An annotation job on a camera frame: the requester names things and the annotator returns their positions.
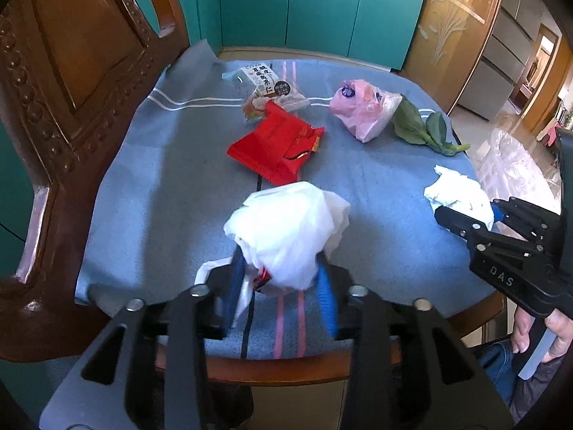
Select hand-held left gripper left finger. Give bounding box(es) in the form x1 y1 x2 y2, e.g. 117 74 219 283
40 251 247 430

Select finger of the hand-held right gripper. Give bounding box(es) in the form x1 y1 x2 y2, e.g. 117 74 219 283
490 197 560 238
434 205 544 254

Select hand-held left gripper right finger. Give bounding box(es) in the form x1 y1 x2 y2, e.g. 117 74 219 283
313 255 515 430

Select white tissue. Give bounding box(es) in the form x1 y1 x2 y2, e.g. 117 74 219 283
423 165 495 233

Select clear plastic bin liner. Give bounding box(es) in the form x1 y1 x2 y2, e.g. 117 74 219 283
475 128 562 216

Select white plastic bag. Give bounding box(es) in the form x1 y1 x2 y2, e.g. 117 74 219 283
194 181 352 328

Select person's right forearm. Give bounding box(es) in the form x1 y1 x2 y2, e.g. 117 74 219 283
510 354 569 422

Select person's right hand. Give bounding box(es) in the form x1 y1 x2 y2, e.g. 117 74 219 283
510 307 573 363

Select person's blue jeans leg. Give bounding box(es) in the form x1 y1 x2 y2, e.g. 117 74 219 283
475 340 520 408

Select green vegetable leaf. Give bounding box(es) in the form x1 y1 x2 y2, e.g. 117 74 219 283
393 96 472 157

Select blue striped towel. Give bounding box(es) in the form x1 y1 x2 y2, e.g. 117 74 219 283
74 39 497 361

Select red snack packet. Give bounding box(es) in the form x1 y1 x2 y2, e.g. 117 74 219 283
227 101 326 186

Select pink plastic bag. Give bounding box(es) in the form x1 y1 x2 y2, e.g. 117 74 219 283
329 79 404 143

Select silver refrigerator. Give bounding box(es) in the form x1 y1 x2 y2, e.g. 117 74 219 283
457 0 544 121

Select wooden glass door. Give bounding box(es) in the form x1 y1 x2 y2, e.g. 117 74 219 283
400 0 509 113

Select clear snack wrapper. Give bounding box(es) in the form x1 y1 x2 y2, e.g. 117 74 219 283
222 60 312 126

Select teal kitchen cabinets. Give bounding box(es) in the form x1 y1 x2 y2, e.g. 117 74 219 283
0 0 428 278

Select carved wooden chair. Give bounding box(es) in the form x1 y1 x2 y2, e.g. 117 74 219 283
0 0 193 363

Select wooden doorway frame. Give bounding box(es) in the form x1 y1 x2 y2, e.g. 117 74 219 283
519 22 573 135

